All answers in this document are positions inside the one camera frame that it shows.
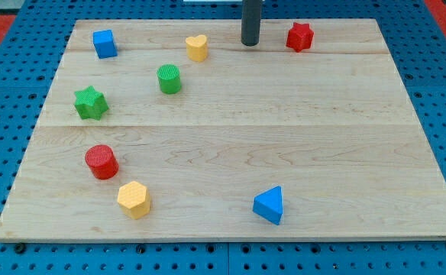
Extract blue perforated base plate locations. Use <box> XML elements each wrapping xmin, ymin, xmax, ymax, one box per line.
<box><xmin>0</xmin><ymin>1</ymin><xmax>446</xmax><ymax>274</ymax></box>

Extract green cylinder block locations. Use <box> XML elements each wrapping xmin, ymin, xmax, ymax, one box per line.
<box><xmin>157</xmin><ymin>64</ymin><xmax>182</xmax><ymax>94</ymax></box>

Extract red star block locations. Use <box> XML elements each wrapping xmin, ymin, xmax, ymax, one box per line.
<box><xmin>286</xmin><ymin>22</ymin><xmax>314</xmax><ymax>53</ymax></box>

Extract light wooden board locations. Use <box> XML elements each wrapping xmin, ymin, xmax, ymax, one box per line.
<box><xmin>0</xmin><ymin>19</ymin><xmax>446</xmax><ymax>243</ymax></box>

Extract red cylinder block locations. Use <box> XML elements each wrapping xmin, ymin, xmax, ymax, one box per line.
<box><xmin>85</xmin><ymin>144</ymin><xmax>119</xmax><ymax>180</ymax></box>

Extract blue triangle block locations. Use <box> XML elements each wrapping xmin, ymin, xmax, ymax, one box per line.
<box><xmin>252</xmin><ymin>186</ymin><xmax>283</xmax><ymax>225</ymax></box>

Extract blue cube block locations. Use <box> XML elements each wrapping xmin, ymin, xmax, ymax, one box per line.
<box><xmin>92</xmin><ymin>30</ymin><xmax>118</xmax><ymax>59</ymax></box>

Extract green star block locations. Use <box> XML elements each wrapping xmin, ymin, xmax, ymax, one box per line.
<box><xmin>74</xmin><ymin>86</ymin><xmax>109</xmax><ymax>120</ymax></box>

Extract yellow heart block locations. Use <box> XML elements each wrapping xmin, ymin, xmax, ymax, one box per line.
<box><xmin>185</xmin><ymin>34</ymin><xmax>208</xmax><ymax>62</ymax></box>

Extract yellow hexagon block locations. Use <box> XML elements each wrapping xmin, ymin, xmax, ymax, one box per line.
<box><xmin>117</xmin><ymin>181</ymin><xmax>151</xmax><ymax>219</ymax></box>

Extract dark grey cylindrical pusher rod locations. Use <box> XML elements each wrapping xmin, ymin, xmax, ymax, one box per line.
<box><xmin>241</xmin><ymin>0</ymin><xmax>263</xmax><ymax>47</ymax></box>

